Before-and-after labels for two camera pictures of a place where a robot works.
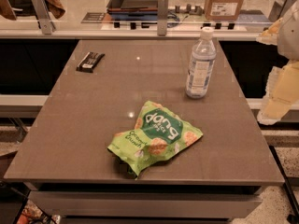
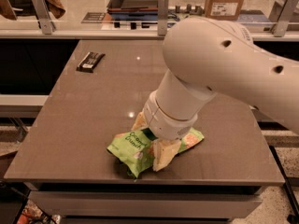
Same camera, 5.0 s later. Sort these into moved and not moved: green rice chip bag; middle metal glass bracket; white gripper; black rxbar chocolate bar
Moved: white gripper
Not moved: middle metal glass bracket; black rxbar chocolate bar; green rice chip bag
